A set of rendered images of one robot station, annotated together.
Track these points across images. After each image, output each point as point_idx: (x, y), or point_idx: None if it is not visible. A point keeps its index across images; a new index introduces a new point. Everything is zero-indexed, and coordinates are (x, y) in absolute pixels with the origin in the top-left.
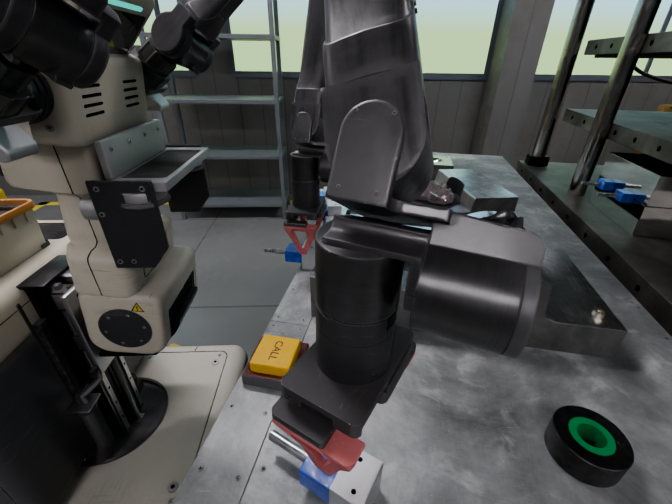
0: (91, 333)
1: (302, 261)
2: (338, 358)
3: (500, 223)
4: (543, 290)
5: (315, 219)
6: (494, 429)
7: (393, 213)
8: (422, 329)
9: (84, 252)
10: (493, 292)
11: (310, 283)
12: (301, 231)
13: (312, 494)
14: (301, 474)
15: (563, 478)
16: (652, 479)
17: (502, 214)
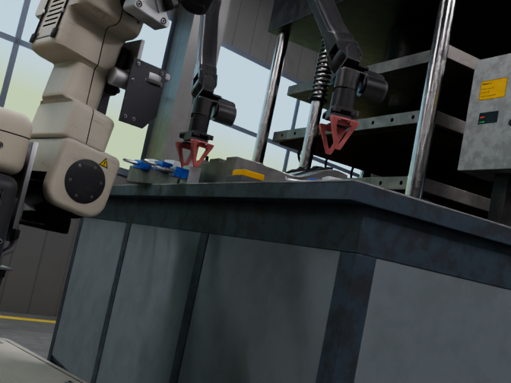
0: (55, 178)
1: (188, 176)
2: (347, 100)
3: (305, 169)
4: (344, 178)
5: (212, 140)
6: None
7: (356, 68)
8: (367, 90)
9: (87, 106)
10: (380, 80)
11: (236, 161)
12: (201, 147)
13: None
14: (312, 179)
15: None
16: None
17: (301, 169)
